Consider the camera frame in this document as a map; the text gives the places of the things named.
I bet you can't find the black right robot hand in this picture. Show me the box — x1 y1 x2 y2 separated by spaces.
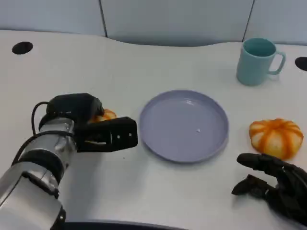
231 153 307 227

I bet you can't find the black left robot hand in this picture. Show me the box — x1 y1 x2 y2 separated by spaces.
45 93 105 123

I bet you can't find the orange and white bread roll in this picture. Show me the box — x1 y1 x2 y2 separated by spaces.
248 118 304 161
90 109 118 123

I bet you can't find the grey-blue desk partition panel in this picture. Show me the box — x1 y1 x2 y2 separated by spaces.
99 0 254 48
243 0 307 46
0 0 107 39

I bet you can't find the lilac plate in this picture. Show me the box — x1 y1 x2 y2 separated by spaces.
139 90 230 164

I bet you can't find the pale green mug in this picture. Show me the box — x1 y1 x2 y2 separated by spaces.
236 37 286 86

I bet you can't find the dark robot torso edge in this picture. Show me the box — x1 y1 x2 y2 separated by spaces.
63 220 188 230

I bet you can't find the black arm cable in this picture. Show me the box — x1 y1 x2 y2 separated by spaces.
12 102 75 166

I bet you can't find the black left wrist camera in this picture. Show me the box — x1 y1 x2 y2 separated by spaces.
76 116 139 153

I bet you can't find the black table cable hole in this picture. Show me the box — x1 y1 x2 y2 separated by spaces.
295 57 307 71
12 41 33 55

